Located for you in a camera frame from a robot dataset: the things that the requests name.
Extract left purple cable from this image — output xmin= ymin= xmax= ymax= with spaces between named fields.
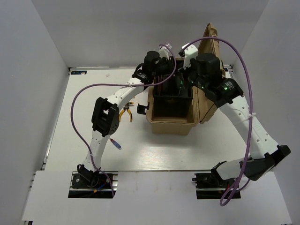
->
xmin=71 ymin=44 xmax=177 ymax=196

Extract blue label sticker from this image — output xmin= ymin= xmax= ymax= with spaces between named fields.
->
xmin=70 ymin=71 xmax=87 ymax=75

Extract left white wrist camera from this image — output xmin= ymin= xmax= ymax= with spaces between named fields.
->
xmin=158 ymin=43 xmax=174 ymax=59

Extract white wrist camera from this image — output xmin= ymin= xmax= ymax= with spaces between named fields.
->
xmin=158 ymin=43 xmax=174 ymax=59
xmin=178 ymin=43 xmax=198 ymax=70

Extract tan plastic toolbox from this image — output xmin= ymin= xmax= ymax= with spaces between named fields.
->
xmin=137 ymin=22 xmax=229 ymax=136

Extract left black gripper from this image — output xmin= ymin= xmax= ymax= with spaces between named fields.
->
xmin=151 ymin=55 xmax=180 ymax=78

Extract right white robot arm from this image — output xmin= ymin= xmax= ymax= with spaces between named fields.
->
xmin=180 ymin=53 xmax=291 ymax=187

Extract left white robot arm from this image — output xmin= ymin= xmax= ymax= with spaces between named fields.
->
xmin=77 ymin=51 xmax=176 ymax=187

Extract green black screwdriver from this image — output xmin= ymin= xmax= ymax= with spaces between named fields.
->
xmin=178 ymin=80 xmax=184 ymax=96

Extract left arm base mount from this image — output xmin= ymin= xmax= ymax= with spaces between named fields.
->
xmin=68 ymin=164 xmax=118 ymax=199

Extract black toolbox inner tray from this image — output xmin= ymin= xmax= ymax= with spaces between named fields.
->
xmin=153 ymin=59 xmax=193 ymax=101

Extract yellow diagonal cutter pliers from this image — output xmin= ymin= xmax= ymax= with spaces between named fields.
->
xmin=119 ymin=101 xmax=135 ymax=122

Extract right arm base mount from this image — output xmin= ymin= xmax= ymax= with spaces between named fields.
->
xmin=192 ymin=172 xmax=235 ymax=200

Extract red blue screwdriver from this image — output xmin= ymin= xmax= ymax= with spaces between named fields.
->
xmin=109 ymin=138 xmax=121 ymax=150

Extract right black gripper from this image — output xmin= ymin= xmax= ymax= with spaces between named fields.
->
xmin=178 ymin=58 xmax=208 ymax=91

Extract long brown hex key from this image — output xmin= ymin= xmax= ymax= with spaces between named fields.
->
xmin=157 ymin=75 xmax=164 ymax=95

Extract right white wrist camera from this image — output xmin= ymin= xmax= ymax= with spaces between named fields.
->
xmin=178 ymin=43 xmax=198 ymax=70

